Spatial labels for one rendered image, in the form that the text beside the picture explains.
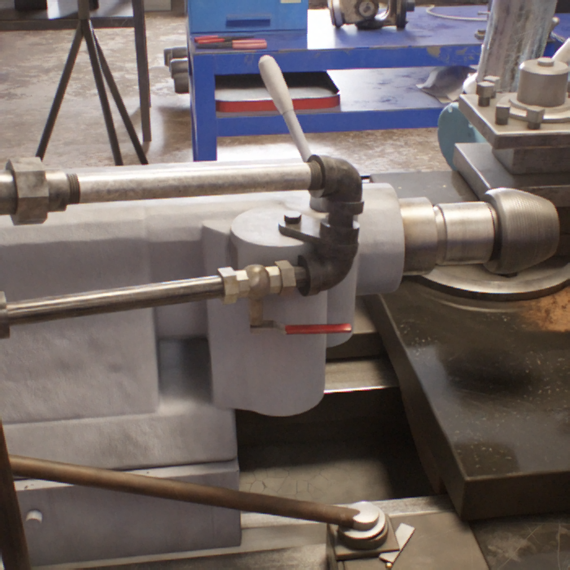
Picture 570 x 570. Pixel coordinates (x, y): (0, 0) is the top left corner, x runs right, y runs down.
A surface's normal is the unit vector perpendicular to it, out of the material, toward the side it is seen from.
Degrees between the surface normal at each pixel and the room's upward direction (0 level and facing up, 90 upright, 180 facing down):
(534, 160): 90
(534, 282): 50
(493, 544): 0
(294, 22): 90
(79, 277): 79
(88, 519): 90
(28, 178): 56
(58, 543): 90
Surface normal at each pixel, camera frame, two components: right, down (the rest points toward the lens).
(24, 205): 0.42, 0.59
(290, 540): 0.10, -0.23
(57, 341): 0.13, 0.14
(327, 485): 0.14, -0.87
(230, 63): 0.14, 0.47
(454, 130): -0.89, 0.29
